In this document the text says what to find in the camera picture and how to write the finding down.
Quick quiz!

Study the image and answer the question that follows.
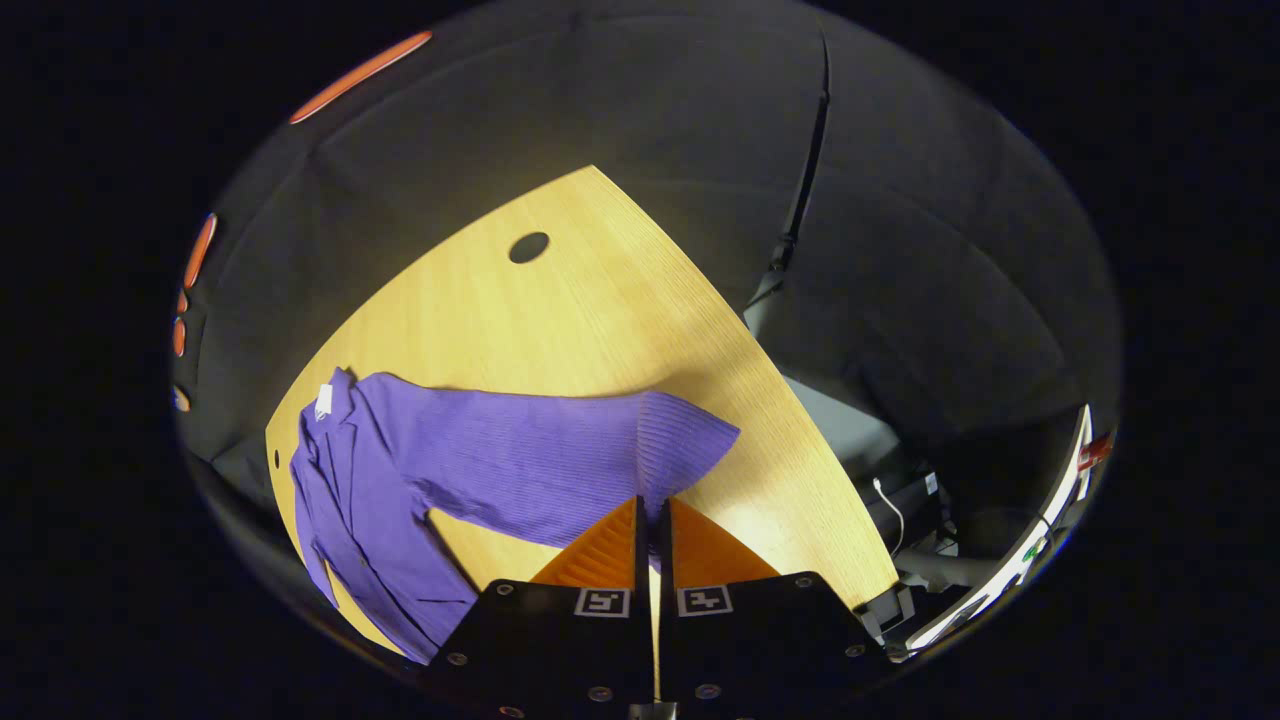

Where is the black box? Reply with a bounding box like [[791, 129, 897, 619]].
[[870, 470, 946, 561]]

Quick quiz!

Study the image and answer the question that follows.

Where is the dark stand pole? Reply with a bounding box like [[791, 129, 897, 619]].
[[745, 30, 833, 311]]

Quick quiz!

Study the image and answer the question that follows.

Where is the white cable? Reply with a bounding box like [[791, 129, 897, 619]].
[[872, 478, 906, 556]]

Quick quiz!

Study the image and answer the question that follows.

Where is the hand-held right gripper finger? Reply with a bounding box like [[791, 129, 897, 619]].
[[425, 497, 656, 720], [658, 497, 891, 720]]

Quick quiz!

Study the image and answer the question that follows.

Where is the purple knit cardigan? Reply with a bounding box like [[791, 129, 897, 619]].
[[290, 368, 741, 666]]

